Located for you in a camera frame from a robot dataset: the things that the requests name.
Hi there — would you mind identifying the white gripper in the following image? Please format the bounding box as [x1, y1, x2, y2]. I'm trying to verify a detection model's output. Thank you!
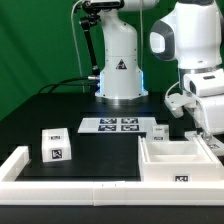
[194, 95, 224, 142]

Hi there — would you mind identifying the white cabinet body box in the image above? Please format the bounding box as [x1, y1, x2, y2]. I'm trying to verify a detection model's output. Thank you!
[138, 137, 223, 182]

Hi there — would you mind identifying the white cabinet door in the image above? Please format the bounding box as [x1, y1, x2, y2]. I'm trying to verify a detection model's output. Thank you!
[185, 131, 224, 156]
[152, 125, 169, 141]

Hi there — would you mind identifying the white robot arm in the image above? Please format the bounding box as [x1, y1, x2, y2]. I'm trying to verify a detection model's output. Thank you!
[86, 0, 224, 136]

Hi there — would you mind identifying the white cabinet top block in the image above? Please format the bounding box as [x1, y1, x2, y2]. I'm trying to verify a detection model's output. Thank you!
[41, 128, 72, 162]

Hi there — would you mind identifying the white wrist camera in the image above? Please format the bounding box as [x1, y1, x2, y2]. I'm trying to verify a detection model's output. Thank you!
[164, 68, 224, 118]

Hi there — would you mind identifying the white marker base plate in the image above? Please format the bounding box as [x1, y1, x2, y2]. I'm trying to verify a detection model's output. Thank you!
[78, 117, 156, 133]

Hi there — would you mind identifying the black cable bundle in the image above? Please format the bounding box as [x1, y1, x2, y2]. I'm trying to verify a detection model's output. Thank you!
[38, 77, 101, 95]

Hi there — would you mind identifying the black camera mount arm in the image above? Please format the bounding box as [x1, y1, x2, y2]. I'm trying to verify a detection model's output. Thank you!
[80, 0, 124, 77]

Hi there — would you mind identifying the grey thin cable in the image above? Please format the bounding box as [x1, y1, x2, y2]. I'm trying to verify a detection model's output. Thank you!
[70, 0, 86, 94]

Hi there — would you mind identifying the white U-shaped boundary frame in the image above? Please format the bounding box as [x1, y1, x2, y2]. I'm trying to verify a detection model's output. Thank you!
[0, 146, 224, 206]

